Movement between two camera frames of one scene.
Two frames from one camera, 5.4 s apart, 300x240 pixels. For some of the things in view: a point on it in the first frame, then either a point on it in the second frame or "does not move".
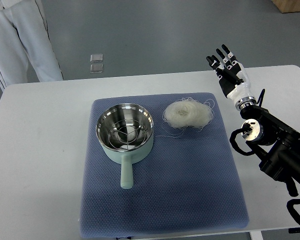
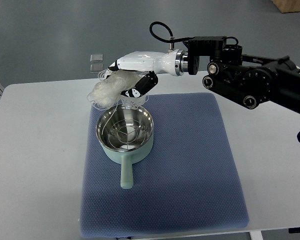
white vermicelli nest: x=185 y=113 → x=107 y=92
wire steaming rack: x=127 y=134 does not move
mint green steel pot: x=126 y=131 does not move
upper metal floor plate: x=95 y=58 does not move
